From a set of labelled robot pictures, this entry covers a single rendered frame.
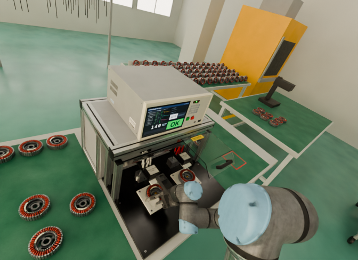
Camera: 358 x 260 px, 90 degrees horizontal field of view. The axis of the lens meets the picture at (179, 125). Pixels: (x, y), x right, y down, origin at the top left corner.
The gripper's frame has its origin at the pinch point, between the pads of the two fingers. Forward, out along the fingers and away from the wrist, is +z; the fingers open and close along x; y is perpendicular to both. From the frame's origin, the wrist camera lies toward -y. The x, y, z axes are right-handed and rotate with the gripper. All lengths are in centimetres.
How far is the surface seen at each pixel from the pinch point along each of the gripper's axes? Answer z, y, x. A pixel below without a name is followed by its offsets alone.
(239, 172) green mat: -3, 16, 70
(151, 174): -7.4, -10.5, -2.1
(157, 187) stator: 0.4, -2.3, 2.2
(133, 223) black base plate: -0.4, 7.5, -16.6
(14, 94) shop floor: 201, -188, -49
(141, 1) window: 282, -576, 348
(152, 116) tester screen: -32.0, -33.4, -4.1
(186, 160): -7.7, -9.9, 22.8
